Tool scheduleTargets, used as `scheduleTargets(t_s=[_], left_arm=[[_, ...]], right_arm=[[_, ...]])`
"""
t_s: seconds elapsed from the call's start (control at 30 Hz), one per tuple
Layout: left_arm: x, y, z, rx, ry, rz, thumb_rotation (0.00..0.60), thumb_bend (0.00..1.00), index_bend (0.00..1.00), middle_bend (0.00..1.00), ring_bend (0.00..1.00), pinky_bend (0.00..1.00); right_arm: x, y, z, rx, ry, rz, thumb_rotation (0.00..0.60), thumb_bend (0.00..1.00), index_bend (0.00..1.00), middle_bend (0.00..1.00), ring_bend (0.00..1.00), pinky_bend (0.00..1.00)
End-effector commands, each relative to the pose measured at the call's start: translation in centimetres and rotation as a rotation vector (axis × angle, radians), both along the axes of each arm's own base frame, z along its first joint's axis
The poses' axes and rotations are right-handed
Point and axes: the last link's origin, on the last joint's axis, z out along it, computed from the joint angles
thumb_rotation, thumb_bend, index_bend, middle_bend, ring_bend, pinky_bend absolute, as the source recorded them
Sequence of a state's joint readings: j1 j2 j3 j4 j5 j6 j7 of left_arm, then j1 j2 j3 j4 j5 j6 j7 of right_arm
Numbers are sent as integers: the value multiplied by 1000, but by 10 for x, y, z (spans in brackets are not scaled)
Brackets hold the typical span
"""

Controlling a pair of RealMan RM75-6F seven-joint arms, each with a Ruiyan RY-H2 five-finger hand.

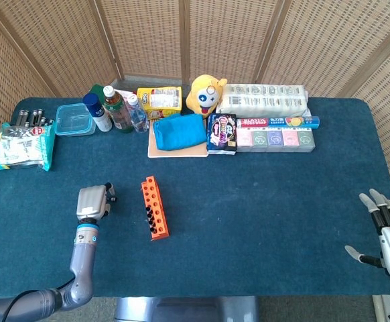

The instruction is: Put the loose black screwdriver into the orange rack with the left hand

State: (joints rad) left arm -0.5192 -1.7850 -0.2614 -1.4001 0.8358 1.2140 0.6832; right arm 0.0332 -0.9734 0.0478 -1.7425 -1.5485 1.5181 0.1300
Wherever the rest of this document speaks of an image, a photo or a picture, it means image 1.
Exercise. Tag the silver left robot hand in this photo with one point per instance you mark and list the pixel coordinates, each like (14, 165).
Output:
(91, 201)

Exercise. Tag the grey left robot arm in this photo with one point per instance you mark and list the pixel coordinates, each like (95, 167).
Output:
(82, 261)

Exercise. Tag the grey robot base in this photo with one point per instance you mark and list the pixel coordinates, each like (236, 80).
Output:
(185, 310)

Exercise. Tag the orange bit holder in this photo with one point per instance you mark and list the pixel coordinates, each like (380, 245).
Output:
(158, 201)

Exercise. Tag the clear container blue lid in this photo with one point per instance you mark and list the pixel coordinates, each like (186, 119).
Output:
(74, 120)

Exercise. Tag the white bottle blue cap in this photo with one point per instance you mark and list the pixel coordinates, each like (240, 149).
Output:
(99, 115)

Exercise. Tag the green wet wipes pack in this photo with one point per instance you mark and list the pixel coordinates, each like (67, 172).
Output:
(20, 147)

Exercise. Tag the black battery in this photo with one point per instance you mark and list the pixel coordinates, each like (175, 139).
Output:
(50, 122)
(27, 120)
(43, 121)
(21, 116)
(40, 114)

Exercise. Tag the green tea bottle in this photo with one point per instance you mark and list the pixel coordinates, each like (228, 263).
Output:
(118, 114)

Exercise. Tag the clear water bottle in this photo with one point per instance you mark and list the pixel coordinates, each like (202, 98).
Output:
(138, 117)

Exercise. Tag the beige notebook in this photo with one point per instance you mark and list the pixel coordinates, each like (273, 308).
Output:
(178, 153)

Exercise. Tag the dark green pack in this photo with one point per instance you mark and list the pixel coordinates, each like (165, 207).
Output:
(97, 90)

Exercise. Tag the pink white pack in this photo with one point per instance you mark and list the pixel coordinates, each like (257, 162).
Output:
(125, 95)

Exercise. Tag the blue folded cloth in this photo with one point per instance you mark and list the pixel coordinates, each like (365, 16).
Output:
(180, 132)

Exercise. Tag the yellow cardboard box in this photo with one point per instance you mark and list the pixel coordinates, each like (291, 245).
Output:
(161, 100)

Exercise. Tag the purple snack packet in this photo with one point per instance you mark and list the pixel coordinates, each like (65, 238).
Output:
(222, 134)

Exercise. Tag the blue table carpet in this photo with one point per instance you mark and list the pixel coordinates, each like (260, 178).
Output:
(248, 218)

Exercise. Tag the yellow plush toy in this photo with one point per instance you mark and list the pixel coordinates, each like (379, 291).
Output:
(203, 99)

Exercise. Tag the pastel box row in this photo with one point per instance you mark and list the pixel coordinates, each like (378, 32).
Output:
(275, 141)

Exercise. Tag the plastic food wrap box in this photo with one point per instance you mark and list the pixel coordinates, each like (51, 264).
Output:
(278, 122)

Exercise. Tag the white tissue multipack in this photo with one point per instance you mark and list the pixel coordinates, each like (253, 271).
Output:
(262, 99)

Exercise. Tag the rattan folding screen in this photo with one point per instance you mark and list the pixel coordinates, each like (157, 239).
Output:
(215, 37)

